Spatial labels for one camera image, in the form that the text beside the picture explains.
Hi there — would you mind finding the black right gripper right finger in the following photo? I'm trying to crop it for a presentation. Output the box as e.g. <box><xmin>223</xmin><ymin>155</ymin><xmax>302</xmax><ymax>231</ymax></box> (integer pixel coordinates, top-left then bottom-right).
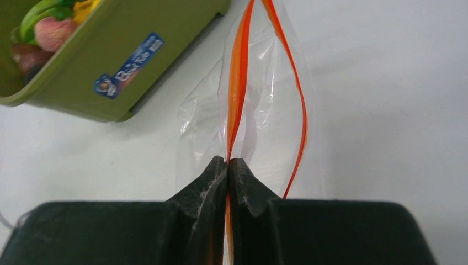
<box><xmin>228</xmin><ymin>158</ymin><xmax>436</xmax><ymax>264</ymax></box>

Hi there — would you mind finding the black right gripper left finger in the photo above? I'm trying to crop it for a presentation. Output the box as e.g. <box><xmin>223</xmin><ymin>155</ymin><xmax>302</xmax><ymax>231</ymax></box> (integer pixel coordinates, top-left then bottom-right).
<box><xmin>1</xmin><ymin>156</ymin><xmax>227</xmax><ymax>264</ymax></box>

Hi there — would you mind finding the clear zip bag orange zipper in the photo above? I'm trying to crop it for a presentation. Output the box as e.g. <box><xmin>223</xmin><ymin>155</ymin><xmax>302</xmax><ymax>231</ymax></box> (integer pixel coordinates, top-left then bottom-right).
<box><xmin>177</xmin><ymin>1</ymin><xmax>324</xmax><ymax>264</ymax></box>

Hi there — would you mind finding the pink toy peach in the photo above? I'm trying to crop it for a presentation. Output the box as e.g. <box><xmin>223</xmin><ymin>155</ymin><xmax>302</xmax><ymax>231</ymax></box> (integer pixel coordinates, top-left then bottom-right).
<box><xmin>34</xmin><ymin>17</ymin><xmax>78</xmax><ymax>52</ymax></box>

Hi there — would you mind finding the yellow toy bell pepper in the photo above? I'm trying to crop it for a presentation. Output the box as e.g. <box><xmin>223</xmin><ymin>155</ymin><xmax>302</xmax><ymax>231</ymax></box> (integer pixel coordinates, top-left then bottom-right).
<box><xmin>73</xmin><ymin>0</ymin><xmax>101</xmax><ymax>24</ymax></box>

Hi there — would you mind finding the olive green plastic bin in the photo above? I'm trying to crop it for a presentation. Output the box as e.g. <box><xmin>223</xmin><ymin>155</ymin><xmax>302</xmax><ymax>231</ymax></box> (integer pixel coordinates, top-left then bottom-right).
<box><xmin>1</xmin><ymin>1</ymin><xmax>230</xmax><ymax>121</ymax></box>

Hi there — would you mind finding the dark red toy fruit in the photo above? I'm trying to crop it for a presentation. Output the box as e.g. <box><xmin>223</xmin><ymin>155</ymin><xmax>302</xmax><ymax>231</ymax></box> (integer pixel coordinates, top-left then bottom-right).
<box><xmin>10</xmin><ymin>43</ymin><xmax>54</xmax><ymax>75</ymax></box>

